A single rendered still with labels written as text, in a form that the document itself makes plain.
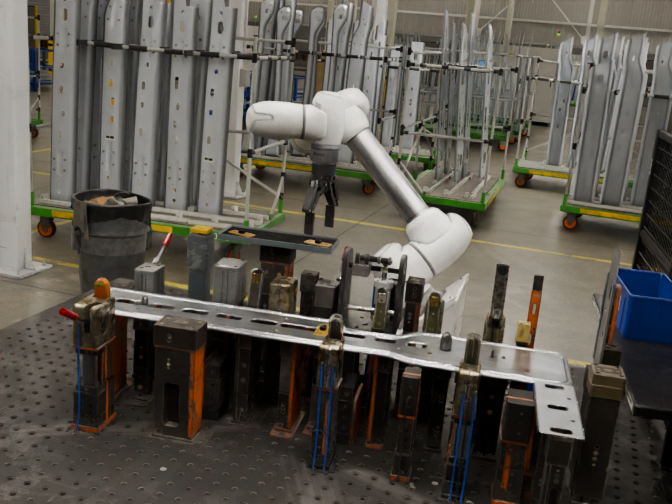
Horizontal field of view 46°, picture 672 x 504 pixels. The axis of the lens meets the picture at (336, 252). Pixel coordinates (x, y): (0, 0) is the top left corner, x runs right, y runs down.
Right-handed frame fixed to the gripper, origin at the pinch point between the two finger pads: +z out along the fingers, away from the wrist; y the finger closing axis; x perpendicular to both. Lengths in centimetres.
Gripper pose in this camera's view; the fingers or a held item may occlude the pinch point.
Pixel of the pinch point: (319, 227)
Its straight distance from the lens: 247.9
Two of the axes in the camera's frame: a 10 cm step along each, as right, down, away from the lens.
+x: 8.9, 1.9, -4.1
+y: -4.5, 2.0, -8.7
